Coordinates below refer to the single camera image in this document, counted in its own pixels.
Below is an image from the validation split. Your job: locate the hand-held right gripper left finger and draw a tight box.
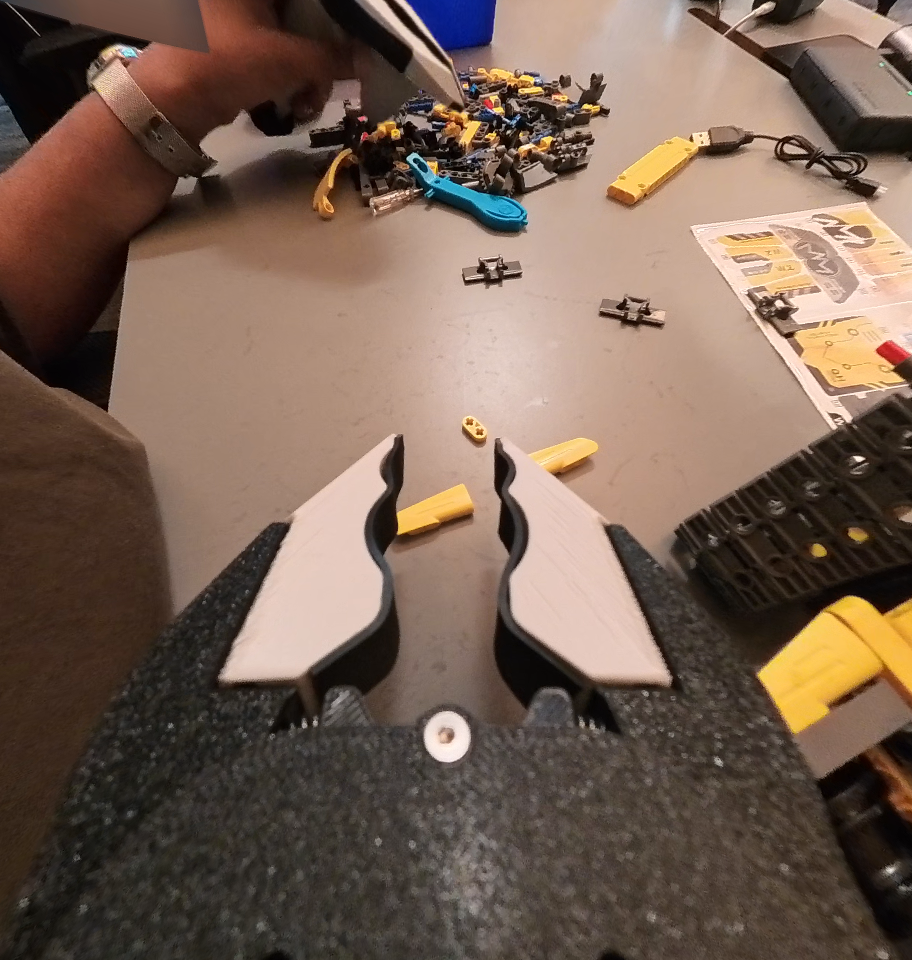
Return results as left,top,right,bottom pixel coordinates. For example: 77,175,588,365
217,433,406,721

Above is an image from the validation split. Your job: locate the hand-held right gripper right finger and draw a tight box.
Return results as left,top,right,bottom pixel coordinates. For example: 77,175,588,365
493,437,673,714

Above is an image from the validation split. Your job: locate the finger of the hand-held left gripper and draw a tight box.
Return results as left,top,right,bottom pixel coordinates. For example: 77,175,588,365
353,51,470,121
324,0,459,76

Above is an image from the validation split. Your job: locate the pile of toy brick parts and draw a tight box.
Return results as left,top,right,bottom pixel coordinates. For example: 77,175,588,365
309,66,613,220

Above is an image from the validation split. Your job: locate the black toy track link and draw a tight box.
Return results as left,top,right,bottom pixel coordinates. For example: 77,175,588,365
744,288,800,337
597,294,668,328
461,254,524,287

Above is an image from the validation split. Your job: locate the person's left forearm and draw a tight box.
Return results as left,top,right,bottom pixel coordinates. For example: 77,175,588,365
0,52,236,372

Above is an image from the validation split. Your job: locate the person's left hand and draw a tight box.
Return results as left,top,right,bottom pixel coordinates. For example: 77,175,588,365
227,30,367,140

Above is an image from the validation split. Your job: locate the blue plastic bin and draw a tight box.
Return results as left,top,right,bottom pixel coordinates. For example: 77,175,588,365
402,0,498,51

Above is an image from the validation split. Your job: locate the blue brick separator tool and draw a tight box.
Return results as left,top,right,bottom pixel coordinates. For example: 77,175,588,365
405,152,530,232

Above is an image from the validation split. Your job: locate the yellow toy wing piece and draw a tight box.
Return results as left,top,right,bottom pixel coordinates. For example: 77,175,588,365
527,436,600,476
395,483,477,537

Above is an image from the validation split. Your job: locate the yellow black toy tracked vehicle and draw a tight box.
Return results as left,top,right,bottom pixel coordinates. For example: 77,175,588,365
673,339,912,946

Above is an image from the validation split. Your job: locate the grey woven wristband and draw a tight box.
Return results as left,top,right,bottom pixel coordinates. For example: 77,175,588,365
87,43,219,180

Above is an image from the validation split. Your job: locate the person's brown shirt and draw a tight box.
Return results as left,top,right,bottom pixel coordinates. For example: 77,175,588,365
0,330,178,960

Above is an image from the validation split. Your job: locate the long yellow toy panel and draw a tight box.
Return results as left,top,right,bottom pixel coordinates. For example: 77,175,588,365
606,136,701,205

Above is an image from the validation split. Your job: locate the yellow and grey sticker sheet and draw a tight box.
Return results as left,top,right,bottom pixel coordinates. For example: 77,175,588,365
690,201,912,430

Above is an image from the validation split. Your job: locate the black charger box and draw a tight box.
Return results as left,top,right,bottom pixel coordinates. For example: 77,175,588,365
789,46,912,153

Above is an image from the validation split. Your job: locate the dark computer mouse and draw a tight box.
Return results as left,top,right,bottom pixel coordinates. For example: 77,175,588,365
878,22,912,90

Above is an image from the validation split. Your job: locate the black USB cable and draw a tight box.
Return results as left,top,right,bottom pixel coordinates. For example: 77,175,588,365
688,126,889,201

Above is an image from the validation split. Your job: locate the white cable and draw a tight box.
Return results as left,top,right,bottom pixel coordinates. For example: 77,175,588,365
714,0,781,36

